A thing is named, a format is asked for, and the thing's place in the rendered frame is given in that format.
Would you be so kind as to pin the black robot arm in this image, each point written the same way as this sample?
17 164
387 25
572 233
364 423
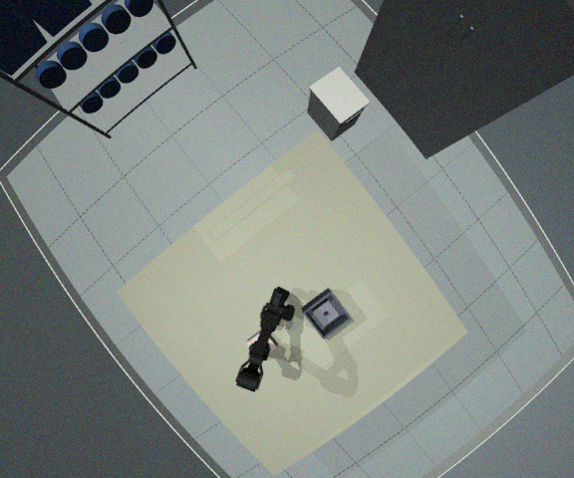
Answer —
259 351

